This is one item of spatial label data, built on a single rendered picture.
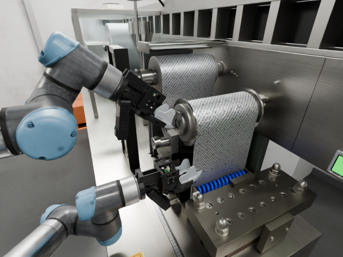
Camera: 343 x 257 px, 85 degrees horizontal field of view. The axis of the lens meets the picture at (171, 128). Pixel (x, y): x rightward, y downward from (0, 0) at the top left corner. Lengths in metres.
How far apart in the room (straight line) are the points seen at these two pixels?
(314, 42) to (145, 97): 0.48
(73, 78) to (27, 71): 3.58
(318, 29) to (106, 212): 0.72
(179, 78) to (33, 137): 0.53
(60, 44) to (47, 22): 3.52
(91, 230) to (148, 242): 0.19
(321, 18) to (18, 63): 3.85
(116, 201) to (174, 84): 0.44
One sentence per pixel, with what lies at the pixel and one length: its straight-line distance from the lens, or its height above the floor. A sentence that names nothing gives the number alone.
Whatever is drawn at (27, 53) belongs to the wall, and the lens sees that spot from 3.97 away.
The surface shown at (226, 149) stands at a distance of 0.65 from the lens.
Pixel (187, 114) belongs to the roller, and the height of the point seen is 1.29.
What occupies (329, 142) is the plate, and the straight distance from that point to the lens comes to 0.67.
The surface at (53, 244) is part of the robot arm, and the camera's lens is 0.60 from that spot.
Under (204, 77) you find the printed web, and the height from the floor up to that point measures 1.33.
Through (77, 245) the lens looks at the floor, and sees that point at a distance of 1.88.
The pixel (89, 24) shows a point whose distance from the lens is 1.42.
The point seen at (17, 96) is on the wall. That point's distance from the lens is 4.12.
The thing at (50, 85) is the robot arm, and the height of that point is 1.41.
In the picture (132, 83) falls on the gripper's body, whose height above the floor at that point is 1.39.
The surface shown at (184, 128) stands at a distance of 0.54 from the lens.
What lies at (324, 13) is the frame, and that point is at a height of 1.54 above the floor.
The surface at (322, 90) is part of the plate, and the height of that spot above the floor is 1.36.
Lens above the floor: 1.51
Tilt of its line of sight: 29 degrees down
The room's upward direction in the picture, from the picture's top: straight up
